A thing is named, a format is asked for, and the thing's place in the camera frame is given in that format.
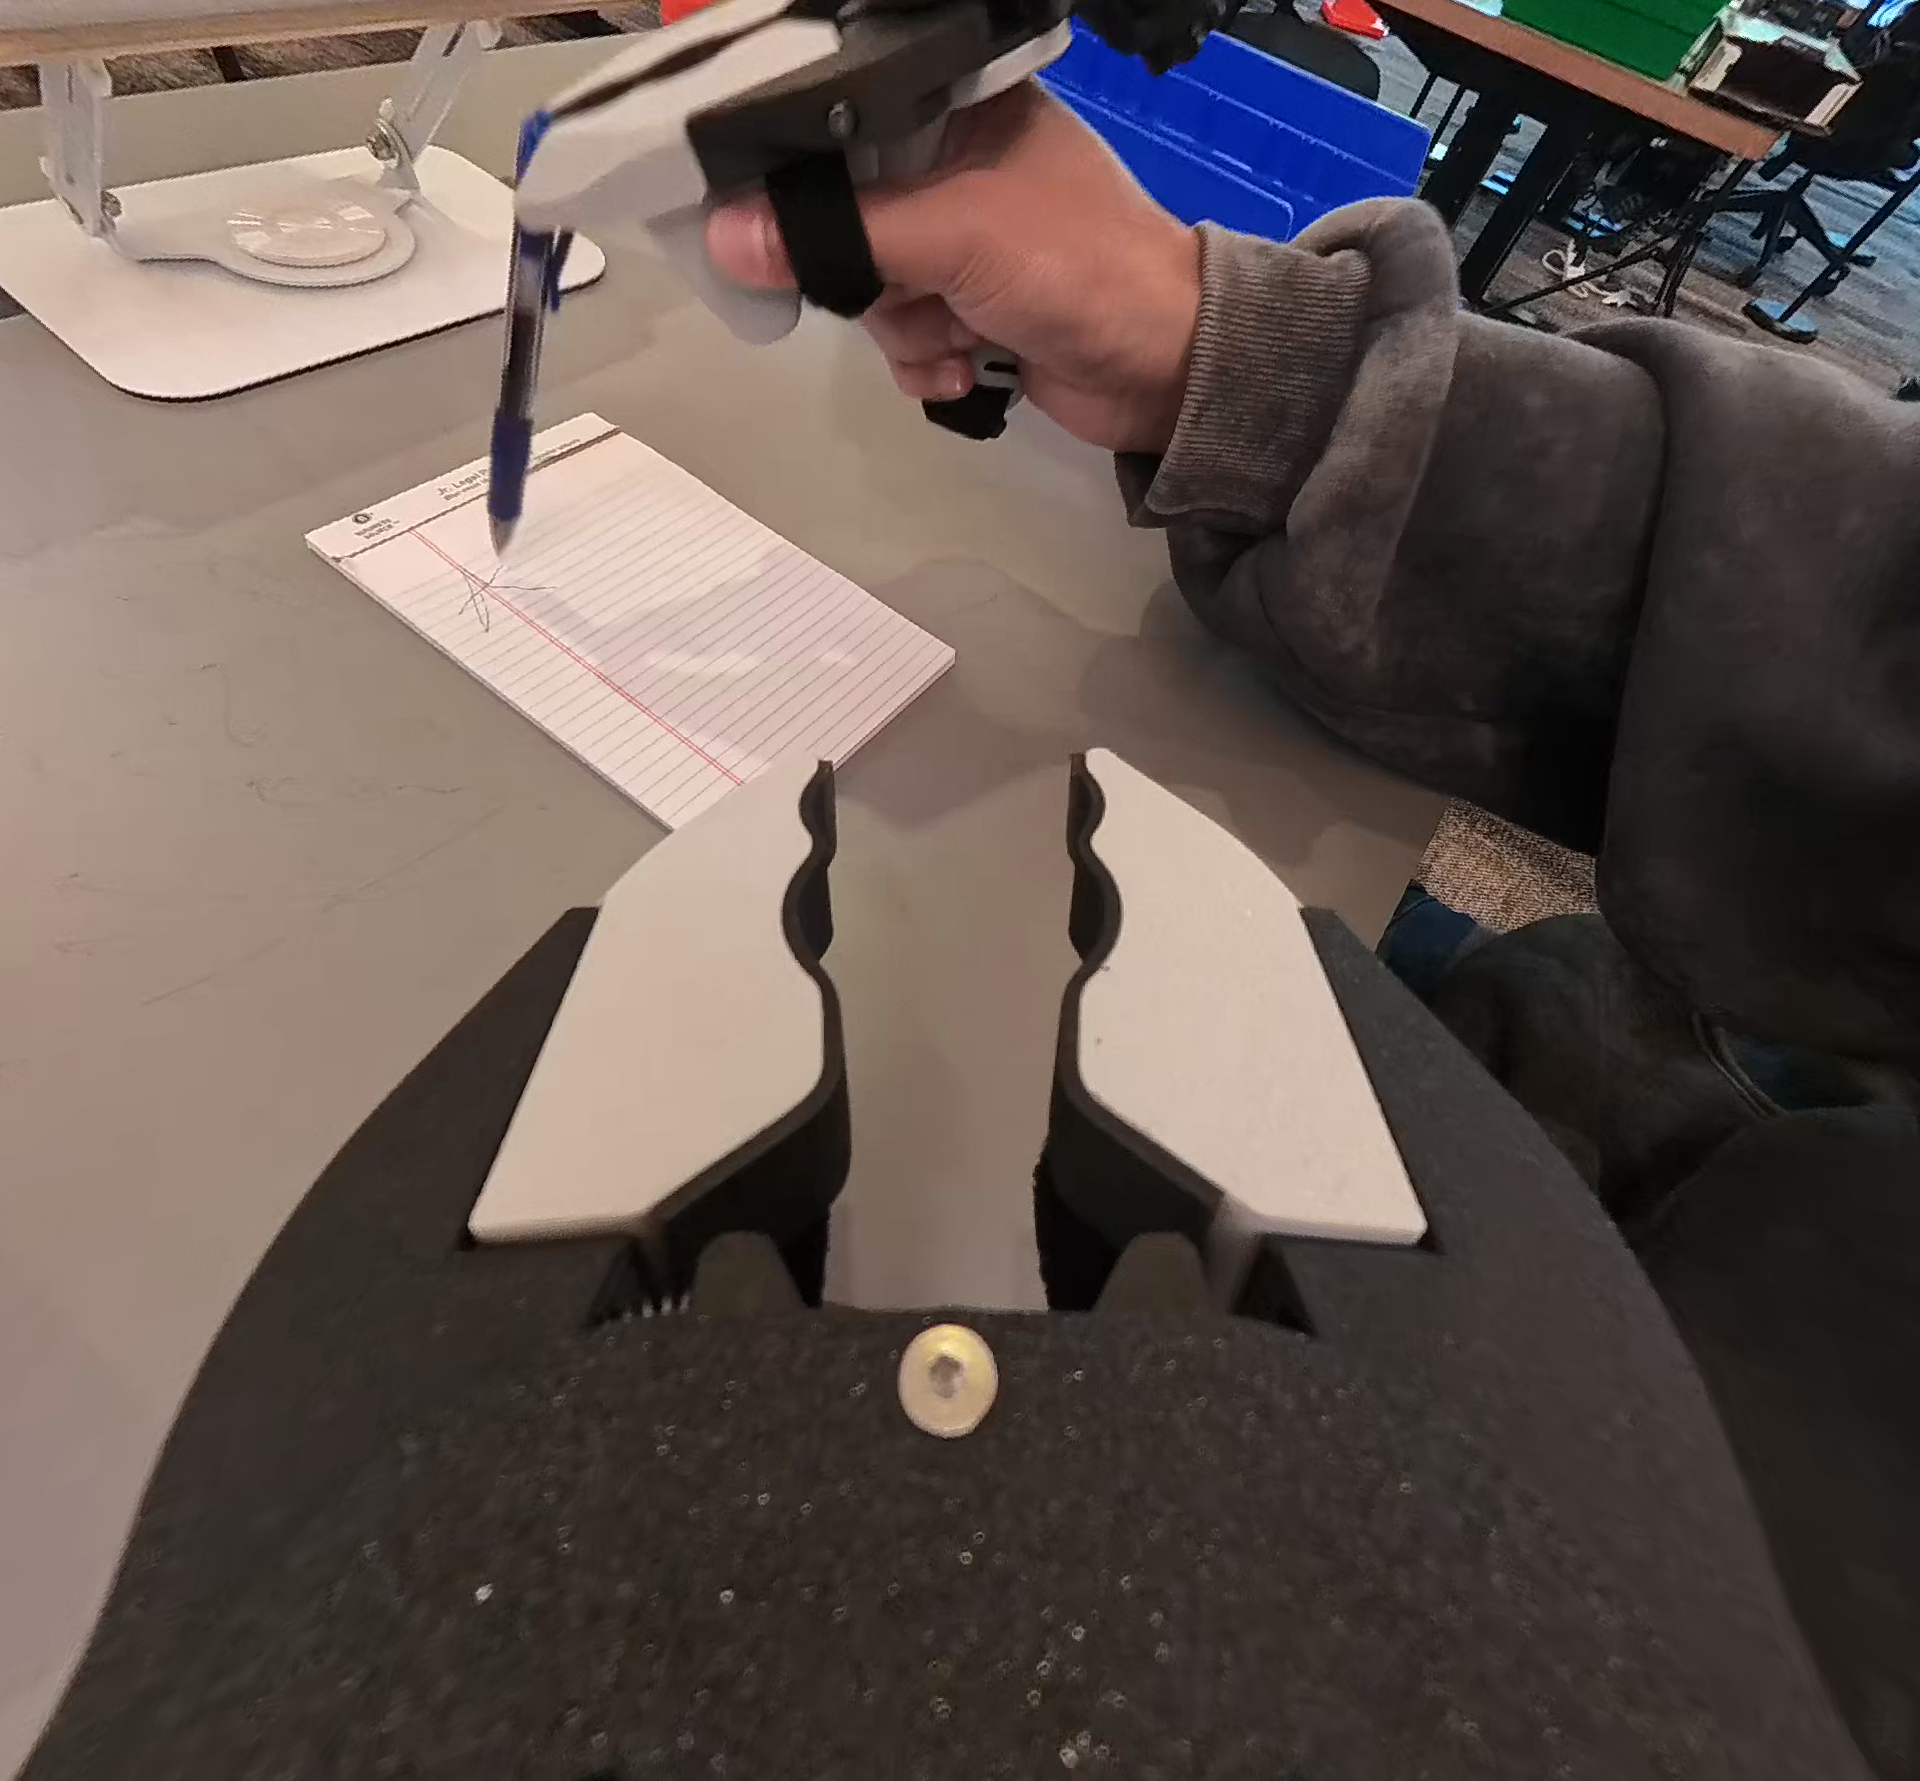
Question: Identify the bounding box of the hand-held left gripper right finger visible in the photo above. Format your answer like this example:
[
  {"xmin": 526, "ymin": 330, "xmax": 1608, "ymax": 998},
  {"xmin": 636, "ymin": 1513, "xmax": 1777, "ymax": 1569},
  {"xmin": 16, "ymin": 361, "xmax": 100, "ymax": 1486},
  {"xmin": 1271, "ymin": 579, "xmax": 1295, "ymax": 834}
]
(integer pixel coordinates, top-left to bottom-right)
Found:
[{"xmin": 1037, "ymin": 746, "xmax": 1431, "ymax": 1303}]

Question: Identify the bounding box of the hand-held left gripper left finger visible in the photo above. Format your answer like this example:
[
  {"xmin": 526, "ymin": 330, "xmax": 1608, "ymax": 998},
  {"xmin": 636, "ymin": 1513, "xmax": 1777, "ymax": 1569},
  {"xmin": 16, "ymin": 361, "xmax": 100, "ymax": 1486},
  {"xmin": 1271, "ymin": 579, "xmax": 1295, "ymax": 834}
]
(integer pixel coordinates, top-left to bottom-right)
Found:
[{"xmin": 467, "ymin": 757, "xmax": 851, "ymax": 1262}]

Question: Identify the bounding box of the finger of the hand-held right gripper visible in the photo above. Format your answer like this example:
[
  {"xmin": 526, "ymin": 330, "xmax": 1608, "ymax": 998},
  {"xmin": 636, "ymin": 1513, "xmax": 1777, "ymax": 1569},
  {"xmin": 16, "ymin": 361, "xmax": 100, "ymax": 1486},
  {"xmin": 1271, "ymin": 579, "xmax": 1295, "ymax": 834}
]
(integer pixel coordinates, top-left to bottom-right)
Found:
[
  {"xmin": 516, "ymin": 15, "xmax": 846, "ymax": 236},
  {"xmin": 543, "ymin": 0, "xmax": 824, "ymax": 135}
]

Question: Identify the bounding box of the blue retractable pen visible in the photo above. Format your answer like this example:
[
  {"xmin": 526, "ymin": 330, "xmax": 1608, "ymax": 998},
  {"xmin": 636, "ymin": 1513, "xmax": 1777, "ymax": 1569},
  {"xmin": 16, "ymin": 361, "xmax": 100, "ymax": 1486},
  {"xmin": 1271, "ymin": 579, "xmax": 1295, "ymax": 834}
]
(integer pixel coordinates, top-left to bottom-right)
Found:
[{"xmin": 482, "ymin": 108, "xmax": 578, "ymax": 560}]

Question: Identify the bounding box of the white lined notepad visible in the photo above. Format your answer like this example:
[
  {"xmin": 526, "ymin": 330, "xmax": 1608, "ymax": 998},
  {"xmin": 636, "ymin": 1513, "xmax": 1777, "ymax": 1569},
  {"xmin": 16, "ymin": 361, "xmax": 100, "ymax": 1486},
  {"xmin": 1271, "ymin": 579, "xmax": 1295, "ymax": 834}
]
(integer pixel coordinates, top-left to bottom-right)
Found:
[{"xmin": 304, "ymin": 412, "xmax": 959, "ymax": 830}]

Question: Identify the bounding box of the person's right forearm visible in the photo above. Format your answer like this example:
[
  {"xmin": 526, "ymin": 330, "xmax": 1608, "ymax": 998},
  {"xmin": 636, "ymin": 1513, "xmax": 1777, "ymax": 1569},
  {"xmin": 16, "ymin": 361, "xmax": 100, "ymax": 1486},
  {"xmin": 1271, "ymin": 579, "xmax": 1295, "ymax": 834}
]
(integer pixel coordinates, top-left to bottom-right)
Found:
[{"xmin": 1119, "ymin": 196, "xmax": 1920, "ymax": 1063}]

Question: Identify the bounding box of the person's right hand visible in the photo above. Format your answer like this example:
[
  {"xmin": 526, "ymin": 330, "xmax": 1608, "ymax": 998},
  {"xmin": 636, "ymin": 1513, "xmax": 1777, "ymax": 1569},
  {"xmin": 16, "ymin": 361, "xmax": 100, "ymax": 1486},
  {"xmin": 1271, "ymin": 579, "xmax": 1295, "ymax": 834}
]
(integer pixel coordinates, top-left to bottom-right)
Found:
[{"xmin": 705, "ymin": 85, "xmax": 1209, "ymax": 458}]

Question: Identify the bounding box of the blue plastic bin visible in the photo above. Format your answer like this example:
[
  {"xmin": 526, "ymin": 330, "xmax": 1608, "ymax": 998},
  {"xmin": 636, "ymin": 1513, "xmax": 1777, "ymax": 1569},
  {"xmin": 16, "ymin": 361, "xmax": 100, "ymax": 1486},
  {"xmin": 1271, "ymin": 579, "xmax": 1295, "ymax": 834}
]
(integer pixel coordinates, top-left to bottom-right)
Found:
[{"xmin": 1037, "ymin": 27, "xmax": 1434, "ymax": 243}]

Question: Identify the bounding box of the brown cardboard box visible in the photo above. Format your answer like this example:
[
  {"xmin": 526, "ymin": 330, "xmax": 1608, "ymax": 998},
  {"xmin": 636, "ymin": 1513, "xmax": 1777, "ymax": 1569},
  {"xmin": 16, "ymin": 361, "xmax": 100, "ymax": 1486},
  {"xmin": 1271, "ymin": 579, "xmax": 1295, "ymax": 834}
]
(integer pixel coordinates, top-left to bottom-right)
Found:
[{"xmin": 1687, "ymin": 1, "xmax": 1864, "ymax": 135}]

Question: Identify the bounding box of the black office chair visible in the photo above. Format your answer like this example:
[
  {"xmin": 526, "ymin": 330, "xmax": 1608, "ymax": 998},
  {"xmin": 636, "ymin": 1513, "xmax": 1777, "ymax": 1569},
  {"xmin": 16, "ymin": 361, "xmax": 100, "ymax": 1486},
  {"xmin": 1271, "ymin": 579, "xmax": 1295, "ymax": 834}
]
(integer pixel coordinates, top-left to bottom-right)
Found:
[{"xmin": 1748, "ymin": 9, "xmax": 1920, "ymax": 342}]

